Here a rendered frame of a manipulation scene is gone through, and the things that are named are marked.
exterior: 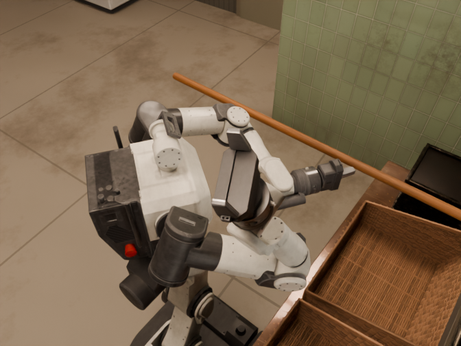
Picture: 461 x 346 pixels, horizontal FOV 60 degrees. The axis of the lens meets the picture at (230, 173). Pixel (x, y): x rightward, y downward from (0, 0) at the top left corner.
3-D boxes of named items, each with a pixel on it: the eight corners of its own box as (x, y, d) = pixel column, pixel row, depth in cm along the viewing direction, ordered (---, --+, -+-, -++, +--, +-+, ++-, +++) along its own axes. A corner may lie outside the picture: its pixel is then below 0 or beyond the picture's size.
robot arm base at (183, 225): (196, 292, 93) (149, 287, 89) (186, 258, 104) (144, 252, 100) (218, 239, 88) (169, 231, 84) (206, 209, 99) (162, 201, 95)
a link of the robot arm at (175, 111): (175, 146, 129) (133, 150, 122) (168, 122, 132) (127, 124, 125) (185, 127, 119) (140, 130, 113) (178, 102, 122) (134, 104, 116)
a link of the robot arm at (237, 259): (287, 298, 102) (206, 283, 95) (285, 250, 109) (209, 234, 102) (313, 285, 93) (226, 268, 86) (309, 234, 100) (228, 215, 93)
